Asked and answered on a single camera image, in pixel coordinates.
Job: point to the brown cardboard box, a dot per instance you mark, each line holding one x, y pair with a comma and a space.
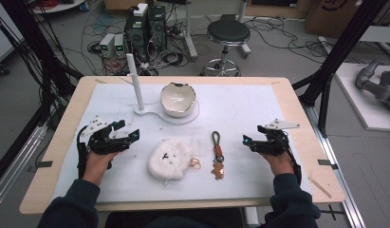
335, 15

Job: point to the person's left hand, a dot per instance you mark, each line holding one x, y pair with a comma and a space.
99, 166

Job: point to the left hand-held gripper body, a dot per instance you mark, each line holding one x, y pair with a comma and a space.
102, 143

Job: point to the black tape strip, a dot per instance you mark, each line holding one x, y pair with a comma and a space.
44, 164
327, 163

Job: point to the white eggshell-shaped bowl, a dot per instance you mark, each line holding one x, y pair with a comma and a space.
177, 99

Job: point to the person's dark-clothed lap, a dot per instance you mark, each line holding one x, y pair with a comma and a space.
170, 220

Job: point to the white power strip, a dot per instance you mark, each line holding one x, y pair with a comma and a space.
140, 9

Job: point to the white floor platform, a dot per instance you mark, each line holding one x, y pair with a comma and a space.
357, 101

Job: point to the white stand with pole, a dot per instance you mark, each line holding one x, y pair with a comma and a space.
136, 82

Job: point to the thin wooden stick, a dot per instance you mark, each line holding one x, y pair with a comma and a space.
319, 186

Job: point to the person's right hand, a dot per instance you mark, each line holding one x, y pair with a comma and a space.
279, 163

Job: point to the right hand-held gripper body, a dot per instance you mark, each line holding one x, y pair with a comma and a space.
274, 141

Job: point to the black round stool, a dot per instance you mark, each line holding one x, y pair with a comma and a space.
228, 33

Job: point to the black computer tower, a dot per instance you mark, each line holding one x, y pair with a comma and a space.
137, 31
157, 27

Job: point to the white fluffy plush pouch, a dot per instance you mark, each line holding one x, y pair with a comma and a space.
169, 160

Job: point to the grey power supply unit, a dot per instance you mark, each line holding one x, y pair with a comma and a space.
107, 46
119, 46

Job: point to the white table mat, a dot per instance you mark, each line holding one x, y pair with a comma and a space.
240, 114

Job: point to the black metal frame post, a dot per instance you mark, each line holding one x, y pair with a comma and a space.
338, 53
40, 53

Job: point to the light wooden table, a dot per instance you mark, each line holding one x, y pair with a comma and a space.
298, 104

